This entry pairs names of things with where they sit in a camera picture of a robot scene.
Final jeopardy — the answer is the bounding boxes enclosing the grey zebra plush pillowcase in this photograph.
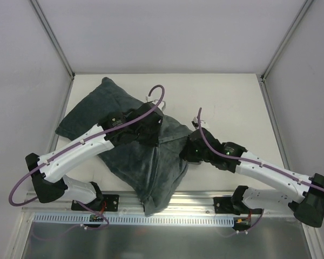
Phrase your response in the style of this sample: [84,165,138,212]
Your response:
[55,77,191,216]

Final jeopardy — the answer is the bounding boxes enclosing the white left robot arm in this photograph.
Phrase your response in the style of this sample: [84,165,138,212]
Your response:
[25,100,165,210]

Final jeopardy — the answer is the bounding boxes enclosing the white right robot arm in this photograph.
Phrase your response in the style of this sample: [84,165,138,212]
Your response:
[179,128,324,228]

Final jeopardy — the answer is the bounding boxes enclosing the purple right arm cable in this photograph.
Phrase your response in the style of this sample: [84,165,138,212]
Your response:
[197,107,324,199]

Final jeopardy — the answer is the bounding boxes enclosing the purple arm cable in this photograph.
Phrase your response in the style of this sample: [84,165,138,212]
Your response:
[8,85,167,208]
[197,107,324,199]

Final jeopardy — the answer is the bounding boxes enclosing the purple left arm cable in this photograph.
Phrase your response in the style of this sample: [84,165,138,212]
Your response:
[8,85,167,208]

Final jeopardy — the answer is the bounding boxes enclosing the aluminium mounting rail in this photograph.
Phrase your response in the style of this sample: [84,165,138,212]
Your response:
[22,190,293,217]

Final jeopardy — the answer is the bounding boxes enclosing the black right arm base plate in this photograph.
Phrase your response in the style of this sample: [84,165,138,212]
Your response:
[213,197,262,215]

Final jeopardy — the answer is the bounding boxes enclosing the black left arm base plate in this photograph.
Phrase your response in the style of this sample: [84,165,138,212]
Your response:
[85,194,119,212]

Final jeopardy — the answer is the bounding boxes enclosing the left aluminium frame post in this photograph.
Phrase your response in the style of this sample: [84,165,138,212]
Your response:
[28,0,75,80]

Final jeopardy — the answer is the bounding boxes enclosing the aluminium frame post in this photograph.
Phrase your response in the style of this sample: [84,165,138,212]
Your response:
[260,0,315,82]
[28,0,75,80]

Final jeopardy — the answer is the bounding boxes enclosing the right aluminium frame post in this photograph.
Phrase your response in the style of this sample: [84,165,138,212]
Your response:
[260,0,315,82]

